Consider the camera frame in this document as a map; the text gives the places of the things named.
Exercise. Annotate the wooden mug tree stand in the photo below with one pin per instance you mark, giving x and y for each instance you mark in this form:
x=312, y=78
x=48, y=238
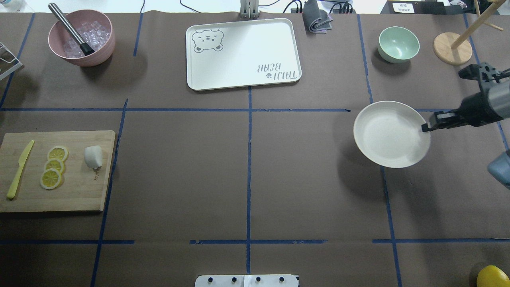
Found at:
x=455, y=49

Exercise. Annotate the folded grey cloth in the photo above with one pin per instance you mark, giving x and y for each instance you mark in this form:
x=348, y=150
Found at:
x=317, y=21

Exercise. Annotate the metal black-tipped stirrer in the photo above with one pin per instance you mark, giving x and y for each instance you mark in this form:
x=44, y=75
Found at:
x=61, y=17

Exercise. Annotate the pink bowl of ice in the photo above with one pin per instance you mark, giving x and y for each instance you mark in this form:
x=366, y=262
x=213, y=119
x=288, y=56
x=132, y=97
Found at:
x=97, y=37

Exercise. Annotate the white bun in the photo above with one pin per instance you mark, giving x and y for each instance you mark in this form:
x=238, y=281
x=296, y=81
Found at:
x=93, y=157

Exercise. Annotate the aluminium frame post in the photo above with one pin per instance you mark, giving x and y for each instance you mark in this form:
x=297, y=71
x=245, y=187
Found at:
x=249, y=9

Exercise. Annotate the lemon slice middle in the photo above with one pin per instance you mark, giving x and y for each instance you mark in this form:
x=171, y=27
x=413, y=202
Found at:
x=55, y=163

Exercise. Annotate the white wire cup rack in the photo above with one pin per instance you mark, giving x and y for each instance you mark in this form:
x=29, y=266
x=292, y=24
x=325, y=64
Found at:
x=9, y=63

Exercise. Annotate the mint green bowl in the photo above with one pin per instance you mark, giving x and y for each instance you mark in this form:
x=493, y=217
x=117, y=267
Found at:
x=398, y=45

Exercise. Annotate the lemon slice far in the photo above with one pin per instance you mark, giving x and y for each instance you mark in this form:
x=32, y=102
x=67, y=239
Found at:
x=58, y=152

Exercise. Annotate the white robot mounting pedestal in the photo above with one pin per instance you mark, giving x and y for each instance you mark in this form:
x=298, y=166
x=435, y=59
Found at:
x=241, y=280

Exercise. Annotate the lemon slice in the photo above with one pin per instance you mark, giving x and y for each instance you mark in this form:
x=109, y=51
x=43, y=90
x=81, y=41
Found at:
x=51, y=179
x=58, y=152
x=55, y=163

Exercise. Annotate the yellow plastic knife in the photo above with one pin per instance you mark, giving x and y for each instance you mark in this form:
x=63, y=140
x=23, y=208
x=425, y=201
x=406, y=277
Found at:
x=21, y=163

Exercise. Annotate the yellow lemon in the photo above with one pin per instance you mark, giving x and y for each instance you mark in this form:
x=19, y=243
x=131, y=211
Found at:
x=492, y=276

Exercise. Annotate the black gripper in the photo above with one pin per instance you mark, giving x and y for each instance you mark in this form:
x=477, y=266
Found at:
x=471, y=107

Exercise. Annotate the cream bear serving tray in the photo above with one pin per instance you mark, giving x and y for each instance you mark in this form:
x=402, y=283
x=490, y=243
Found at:
x=243, y=53

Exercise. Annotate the lemon slice near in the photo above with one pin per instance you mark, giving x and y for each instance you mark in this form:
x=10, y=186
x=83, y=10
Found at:
x=51, y=179

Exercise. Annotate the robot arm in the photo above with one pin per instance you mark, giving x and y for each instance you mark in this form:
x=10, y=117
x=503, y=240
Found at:
x=499, y=168

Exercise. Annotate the cream round plate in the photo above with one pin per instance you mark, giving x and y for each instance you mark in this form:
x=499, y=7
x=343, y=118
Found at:
x=389, y=133

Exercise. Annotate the bamboo cutting board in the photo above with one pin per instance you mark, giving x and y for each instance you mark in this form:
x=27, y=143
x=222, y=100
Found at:
x=82, y=188

